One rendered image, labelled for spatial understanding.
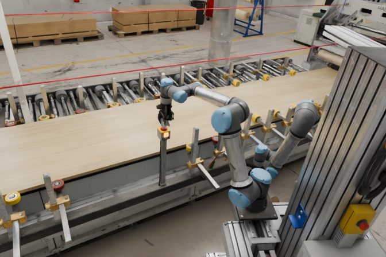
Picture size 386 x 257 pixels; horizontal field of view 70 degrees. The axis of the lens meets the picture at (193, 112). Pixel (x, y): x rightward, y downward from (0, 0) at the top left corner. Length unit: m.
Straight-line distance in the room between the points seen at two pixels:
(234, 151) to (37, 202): 1.45
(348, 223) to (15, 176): 1.93
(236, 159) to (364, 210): 0.56
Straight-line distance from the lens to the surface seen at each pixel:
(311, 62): 4.81
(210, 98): 1.57
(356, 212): 1.31
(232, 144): 1.38
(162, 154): 2.00
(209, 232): 2.85
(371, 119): 1.07
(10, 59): 2.50
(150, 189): 2.19
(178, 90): 1.60
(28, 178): 2.17
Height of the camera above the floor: 2.30
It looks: 31 degrees down
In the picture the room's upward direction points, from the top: 5 degrees clockwise
